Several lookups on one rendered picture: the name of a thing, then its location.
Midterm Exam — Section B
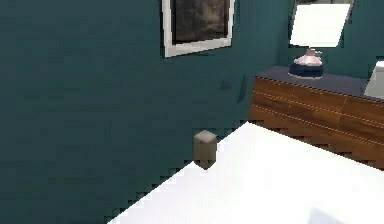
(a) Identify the small brown square bin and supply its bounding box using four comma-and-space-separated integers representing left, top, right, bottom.
193, 130, 218, 171

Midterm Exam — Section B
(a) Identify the white framed dark picture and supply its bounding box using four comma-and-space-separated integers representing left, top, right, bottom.
161, 0, 236, 59

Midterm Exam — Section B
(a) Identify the brown wooden chest of drawers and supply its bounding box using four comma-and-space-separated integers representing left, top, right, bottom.
248, 65, 384, 171

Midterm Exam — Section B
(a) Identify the white shade table lamp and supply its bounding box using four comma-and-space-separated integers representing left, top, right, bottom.
287, 0, 356, 81

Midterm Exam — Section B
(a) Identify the pale grey box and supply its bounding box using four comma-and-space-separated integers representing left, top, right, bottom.
363, 60, 384, 100

